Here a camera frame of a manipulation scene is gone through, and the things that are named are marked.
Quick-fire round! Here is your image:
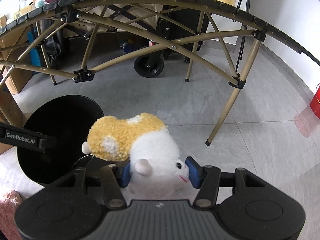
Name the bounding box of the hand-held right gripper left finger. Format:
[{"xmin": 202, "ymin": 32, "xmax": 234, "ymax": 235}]
[{"xmin": 57, "ymin": 162, "xmax": 131, "ymax": 209}]

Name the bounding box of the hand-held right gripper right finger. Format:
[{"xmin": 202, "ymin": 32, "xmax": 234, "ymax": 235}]
[{"xmin": 185, "ymin": 156, "xmax": 266, "ymax": 208}]

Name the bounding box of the yellow white plush hamster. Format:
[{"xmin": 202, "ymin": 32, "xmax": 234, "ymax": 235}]
[{"xmin": 82, "ymin": 112, "xmax": 190, "ymax": 201}]

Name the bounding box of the round black bin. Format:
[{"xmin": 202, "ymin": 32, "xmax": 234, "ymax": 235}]
[{"xmin": 17, "ymin": 94, "xmax": 105, "ymax": 188}]

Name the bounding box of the person's pink fuzzy clothing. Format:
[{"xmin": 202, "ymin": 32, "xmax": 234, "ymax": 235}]
[{"xmin": 0, "ymin": 190, "xmax": 24, "ymax": 240}]

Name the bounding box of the blue box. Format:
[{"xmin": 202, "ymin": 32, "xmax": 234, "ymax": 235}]
[{"xmin": 27, "ymin": 30, "xmax": 42, "ymax": 65}]

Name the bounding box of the tan cardboard carton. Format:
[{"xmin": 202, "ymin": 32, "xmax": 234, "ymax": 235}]
[{"xmin": 14, "ymin": 7, "xmax": 42, "ymax": 19}]

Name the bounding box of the red bucket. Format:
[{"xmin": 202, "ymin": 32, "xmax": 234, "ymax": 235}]
[{"xmin": 310, "ymin": 84, "xmax": 320, "ymax": 119}]

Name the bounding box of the black suitcase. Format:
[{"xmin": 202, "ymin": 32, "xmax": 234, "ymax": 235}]
[{"xmin": 160, "ymin": 5, "xmax": 210, "ymax": 63}]

